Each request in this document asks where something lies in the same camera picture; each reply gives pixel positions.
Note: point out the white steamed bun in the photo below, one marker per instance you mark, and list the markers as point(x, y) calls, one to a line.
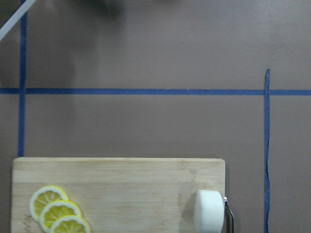
point(208, 212)

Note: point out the lemon slice middle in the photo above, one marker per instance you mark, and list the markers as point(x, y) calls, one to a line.
point(56, 210)

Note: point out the bamboo cutting board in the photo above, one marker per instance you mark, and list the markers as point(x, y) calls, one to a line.
point(118, 195)

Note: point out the lemon slice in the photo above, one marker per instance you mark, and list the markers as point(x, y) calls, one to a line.
point(43, 197)
point(56, 210)
point(71, 224)

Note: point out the white wire cup rack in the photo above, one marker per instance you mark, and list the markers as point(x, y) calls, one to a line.
point(17, 15)

